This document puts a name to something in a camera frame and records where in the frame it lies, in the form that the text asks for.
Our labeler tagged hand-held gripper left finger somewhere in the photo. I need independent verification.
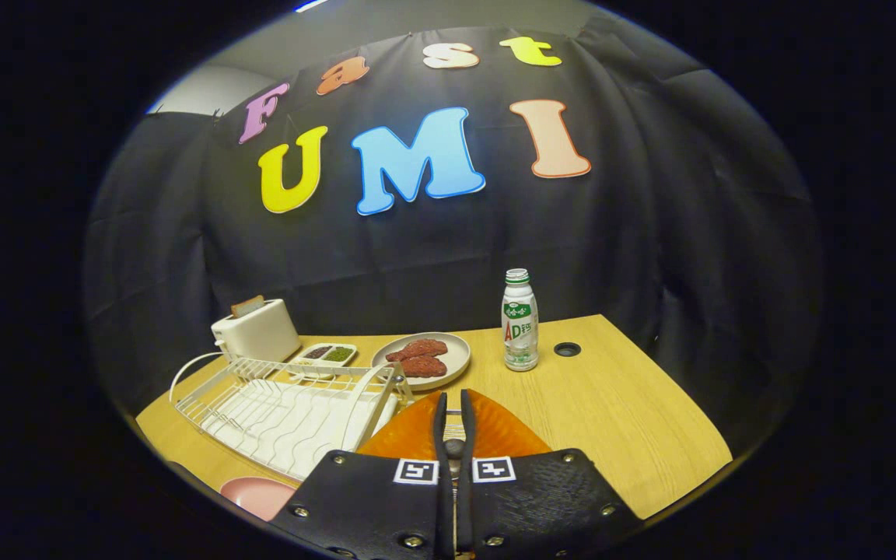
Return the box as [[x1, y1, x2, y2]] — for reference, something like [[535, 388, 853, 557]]
[[271, 391, 453, 560]]

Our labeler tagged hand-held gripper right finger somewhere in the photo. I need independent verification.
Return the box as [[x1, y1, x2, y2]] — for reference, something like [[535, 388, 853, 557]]
[[456, 389, 643, 560]]

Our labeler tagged white dish rack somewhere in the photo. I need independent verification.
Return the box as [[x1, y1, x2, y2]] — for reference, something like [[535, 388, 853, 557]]
[[170, 352, 415, 481]]

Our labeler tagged pink plate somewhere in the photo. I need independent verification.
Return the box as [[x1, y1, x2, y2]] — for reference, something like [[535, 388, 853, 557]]
[[220, 477, 299, 522]]

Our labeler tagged beige plate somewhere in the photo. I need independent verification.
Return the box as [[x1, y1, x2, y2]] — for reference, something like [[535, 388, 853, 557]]
[[371, 332, 472, 391]]

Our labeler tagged red meat piece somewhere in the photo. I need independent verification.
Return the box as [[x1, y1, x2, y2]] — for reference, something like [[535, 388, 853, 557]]
[[385, 338, 449, 363], [400, 355, 449, 379]]

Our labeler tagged white drink bottle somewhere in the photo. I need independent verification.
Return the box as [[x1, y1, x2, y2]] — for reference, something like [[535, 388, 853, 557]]
[[502, 268, 540, 373]]

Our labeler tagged white divided spice tray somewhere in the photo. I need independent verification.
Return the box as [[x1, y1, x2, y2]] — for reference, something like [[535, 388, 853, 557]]
[[290, 342, 359, 380]]

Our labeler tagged white toaster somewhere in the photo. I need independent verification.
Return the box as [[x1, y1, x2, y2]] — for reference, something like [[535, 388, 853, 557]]
[[211, 299, 303, 364]]

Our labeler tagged black backdrop cloth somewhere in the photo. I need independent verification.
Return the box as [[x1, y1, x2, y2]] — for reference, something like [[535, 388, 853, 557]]
[[81, 27, 826, 467]]

